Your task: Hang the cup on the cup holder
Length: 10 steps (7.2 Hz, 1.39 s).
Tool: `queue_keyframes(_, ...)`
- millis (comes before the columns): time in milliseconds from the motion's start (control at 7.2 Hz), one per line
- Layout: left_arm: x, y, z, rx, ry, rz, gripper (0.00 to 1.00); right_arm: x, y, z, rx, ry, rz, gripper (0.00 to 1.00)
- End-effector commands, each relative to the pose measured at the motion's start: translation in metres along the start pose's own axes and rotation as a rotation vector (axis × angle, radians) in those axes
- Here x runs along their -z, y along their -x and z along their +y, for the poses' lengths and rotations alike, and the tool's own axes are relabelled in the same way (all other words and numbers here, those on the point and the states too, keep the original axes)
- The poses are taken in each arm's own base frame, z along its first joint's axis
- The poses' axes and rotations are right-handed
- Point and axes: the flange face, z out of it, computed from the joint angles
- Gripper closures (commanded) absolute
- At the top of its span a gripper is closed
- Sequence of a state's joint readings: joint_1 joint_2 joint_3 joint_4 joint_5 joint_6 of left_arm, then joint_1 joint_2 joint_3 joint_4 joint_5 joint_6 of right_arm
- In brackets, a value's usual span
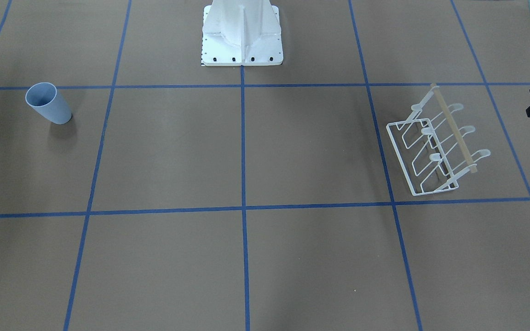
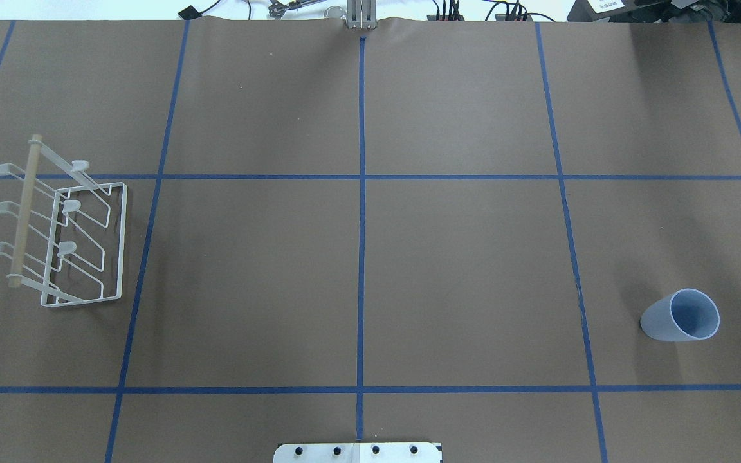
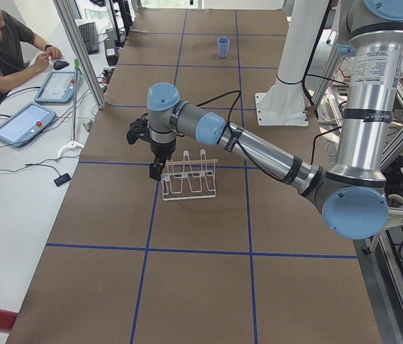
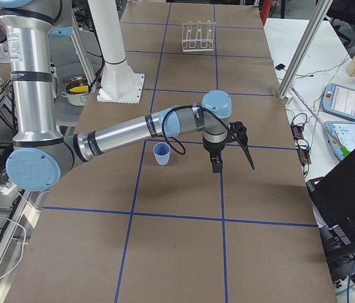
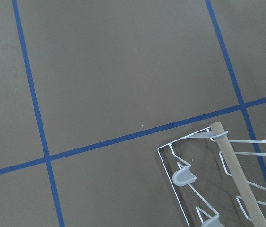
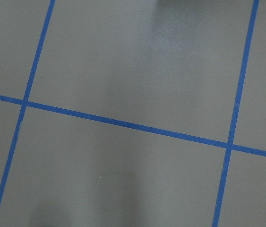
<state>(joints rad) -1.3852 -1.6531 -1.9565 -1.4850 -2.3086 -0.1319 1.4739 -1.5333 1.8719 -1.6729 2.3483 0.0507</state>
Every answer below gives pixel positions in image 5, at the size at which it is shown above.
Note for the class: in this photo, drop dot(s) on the wooden dowel rod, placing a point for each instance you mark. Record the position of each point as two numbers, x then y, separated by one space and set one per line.
238 175

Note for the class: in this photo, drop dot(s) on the white wire cup holder rack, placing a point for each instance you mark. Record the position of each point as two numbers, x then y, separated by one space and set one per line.
184 177

